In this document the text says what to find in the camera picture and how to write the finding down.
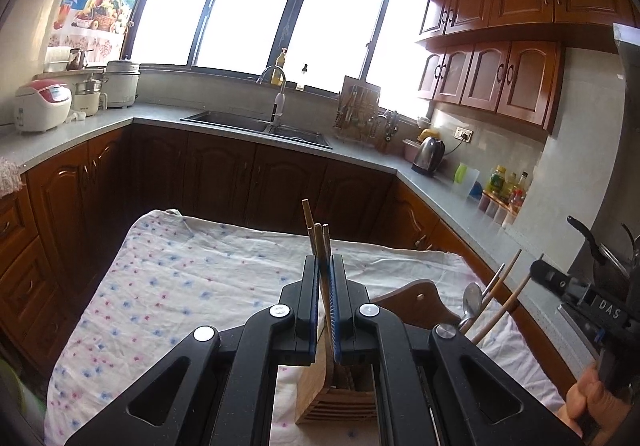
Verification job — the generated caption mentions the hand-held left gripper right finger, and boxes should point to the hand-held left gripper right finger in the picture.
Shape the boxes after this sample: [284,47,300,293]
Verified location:
[327,255,583,446]

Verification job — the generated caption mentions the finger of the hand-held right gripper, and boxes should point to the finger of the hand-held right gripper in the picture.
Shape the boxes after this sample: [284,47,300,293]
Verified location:
[530,253,573,297]

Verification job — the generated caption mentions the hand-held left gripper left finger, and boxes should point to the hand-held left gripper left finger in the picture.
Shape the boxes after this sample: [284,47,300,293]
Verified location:
[65,256,321,446]

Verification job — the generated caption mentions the wooden utensil holder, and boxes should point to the wooden utensil holder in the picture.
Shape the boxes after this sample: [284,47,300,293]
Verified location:
[295,279,463,427]

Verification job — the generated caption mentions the person's right hand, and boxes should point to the person's right hand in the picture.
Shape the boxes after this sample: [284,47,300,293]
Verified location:
[565,363,633,434]

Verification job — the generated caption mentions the metal spoon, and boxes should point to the metal spoon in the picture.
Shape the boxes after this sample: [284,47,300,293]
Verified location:
[459,283,483,334]
[459,249,522,333]

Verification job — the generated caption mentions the black frying pan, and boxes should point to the black frying pan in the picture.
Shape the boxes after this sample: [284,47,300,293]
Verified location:
[566,215,640,287]

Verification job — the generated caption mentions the row of condiment bottles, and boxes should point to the row of condiment bottles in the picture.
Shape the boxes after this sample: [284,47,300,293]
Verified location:
[480,165,531,227]

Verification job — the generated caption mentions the floral tablecloth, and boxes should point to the floral tablecloth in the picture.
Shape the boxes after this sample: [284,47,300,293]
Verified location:
[42,209,566,446]

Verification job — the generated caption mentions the wooden base cabinets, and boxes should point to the wooden base cabinets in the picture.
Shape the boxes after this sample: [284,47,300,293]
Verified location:
[0,123,596,377]

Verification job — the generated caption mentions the steel electric kettle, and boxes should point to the steel electric kettle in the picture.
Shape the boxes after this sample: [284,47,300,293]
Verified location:
[411,136,447,178]

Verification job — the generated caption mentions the metal utensil rack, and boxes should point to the metal utensil rack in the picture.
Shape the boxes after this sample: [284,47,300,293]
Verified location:
[372,109,401,152]

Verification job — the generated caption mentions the steel sink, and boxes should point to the steel sink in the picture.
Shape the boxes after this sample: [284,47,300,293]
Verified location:
[180,110,333,149]

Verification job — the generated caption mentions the cutting board rack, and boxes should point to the cutting board rack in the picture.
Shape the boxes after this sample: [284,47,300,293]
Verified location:
[334,75,381,142]

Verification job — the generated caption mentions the chrome faucet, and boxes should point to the chrome faucet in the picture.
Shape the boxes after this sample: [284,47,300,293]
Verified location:
[256,65,287,124]

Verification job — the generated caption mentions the steel range hood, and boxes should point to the steel range hood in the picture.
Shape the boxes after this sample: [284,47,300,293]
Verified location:
[614,24,640,92]

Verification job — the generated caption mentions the wooden upper cabinets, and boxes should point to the wooden upper cabinets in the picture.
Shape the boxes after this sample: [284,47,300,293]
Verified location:
[415,0,636,134]

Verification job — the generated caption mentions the grey countertop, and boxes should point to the grey countertop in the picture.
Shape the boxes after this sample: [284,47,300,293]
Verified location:
[0,101,601,357]

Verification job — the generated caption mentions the large white cooker pot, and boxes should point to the large white cooker pot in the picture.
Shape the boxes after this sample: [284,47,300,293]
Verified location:
[104,57,141,110]

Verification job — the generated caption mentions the kitchen window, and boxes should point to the kitchen window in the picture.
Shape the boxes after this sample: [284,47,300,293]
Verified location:
[122,0,436,119]

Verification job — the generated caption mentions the lace cloth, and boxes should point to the lace cloth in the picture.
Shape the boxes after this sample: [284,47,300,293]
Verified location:
[0,157,26,199]

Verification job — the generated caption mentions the white rice cooker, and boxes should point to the white rice cooker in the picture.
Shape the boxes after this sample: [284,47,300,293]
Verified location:
[13,80,73,134]

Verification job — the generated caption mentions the white container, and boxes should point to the white container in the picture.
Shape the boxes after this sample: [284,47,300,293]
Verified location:
[44,45,71,73]

